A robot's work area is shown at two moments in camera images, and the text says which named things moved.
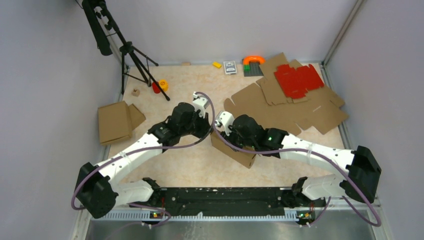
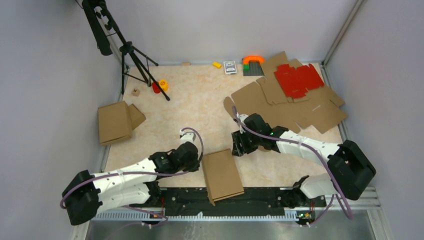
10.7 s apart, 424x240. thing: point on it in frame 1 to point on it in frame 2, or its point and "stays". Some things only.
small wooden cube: x=135 y=92 stays
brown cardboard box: x=244 y=158 to x=222 y=179
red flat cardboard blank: x=294 y=83 stays
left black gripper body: x=197 y=126 to x=191 y=165
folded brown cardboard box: x=117 y=120 stays
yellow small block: x=217 y=64 stays
